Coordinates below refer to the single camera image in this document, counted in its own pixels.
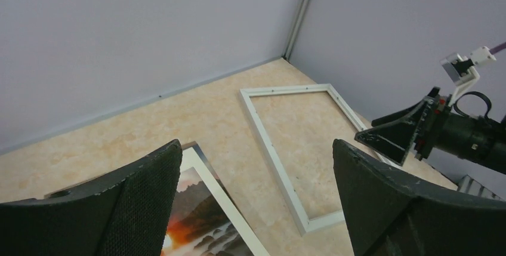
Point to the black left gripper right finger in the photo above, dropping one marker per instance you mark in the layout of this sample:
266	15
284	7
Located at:
392	212

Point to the brown frame backing board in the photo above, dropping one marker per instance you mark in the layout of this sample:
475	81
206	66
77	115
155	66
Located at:
199	149

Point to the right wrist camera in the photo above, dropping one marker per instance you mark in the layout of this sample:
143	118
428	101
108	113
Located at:
462	70

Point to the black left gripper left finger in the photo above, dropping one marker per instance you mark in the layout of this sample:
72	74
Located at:
29	228

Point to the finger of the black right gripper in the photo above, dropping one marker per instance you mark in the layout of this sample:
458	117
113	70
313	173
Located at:
391	142
409	116

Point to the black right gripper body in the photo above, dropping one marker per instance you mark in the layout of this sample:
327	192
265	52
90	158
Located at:
478	139

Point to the white picture frame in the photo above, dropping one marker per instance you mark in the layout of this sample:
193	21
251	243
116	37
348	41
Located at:
303	223

